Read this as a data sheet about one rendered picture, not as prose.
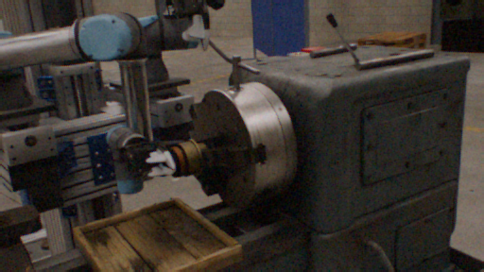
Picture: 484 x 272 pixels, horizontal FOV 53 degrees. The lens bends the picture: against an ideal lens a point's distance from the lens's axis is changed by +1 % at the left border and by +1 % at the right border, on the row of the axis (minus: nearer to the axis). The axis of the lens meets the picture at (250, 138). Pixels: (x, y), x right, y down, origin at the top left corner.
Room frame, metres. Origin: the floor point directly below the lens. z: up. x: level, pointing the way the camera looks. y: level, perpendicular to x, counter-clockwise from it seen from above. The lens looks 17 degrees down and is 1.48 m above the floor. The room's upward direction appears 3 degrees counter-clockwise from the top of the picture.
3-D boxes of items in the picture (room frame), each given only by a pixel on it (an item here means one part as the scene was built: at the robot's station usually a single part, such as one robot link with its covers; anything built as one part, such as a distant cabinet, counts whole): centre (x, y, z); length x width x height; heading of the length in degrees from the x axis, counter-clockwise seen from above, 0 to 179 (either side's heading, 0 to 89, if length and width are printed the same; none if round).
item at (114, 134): (1.33, 0.36, 1.08); 0.11 x 0.08 x 0.09; 32
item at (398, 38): (9.08, -2.72, 0.22); 1.25 x 0.86 x 0.44; 140
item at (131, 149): (1.19, 0.28, 1.08); 0.12 x 0.09 x 0.08; 32
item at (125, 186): (1.35, 0.36, 0.98); 0.11 x 0.08 x 0.11; 173
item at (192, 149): (1.14, 0.16, 1.08); 0.09 x 0.09 x 0.09; 32
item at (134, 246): (1.08, 0.26, 0.89); 0.36 x 0.30 x 0.04; 32
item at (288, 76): (1.45, -0.30, 1.06); 0.59 x 0.48 x 0.39; 122
